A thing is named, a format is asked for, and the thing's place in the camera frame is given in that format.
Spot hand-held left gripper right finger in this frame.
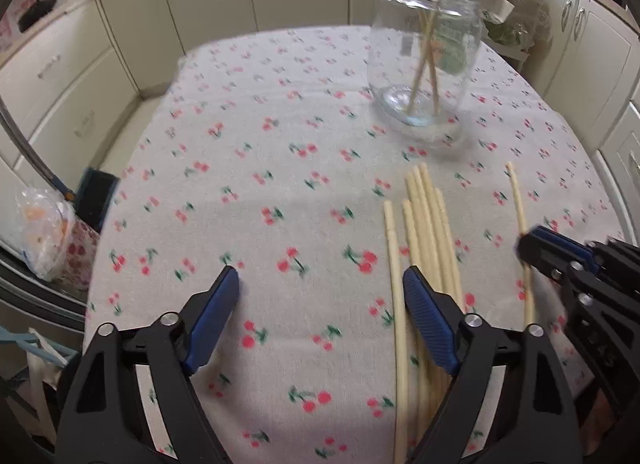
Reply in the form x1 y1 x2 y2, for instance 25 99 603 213
402 266 583 464

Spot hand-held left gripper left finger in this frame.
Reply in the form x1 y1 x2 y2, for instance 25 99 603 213
57 265 241 464

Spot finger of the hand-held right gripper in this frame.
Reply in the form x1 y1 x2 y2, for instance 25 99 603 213
516 234 608 345
529 225 640 277

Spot pile of chopsticks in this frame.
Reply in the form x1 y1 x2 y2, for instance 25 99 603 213
382 162 468 464

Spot clear glass jar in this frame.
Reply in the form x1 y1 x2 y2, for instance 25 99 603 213
366 0 483 142

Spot pink floral cloth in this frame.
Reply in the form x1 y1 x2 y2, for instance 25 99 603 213
50 216 101 295

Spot cherry print tablecloth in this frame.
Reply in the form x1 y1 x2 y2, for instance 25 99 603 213
82 24 631 464

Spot blue dustpan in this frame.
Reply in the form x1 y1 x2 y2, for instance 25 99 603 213
75 167 121 235

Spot cream corner base cabinets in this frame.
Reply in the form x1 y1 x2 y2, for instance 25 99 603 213
525 0 640 209

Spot clear plastic bag orange contents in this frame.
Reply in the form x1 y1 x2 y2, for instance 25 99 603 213
12 184 76 279

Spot green leafy vegetables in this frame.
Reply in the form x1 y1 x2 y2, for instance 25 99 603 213
482 8 538 52

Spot white storage cart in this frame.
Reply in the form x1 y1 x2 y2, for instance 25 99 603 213
450 0 546 62

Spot metal pole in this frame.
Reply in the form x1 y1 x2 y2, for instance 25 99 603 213
0 94 76 199

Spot cream drawer base cabinet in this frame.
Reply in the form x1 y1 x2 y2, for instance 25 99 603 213
0 0 181 185

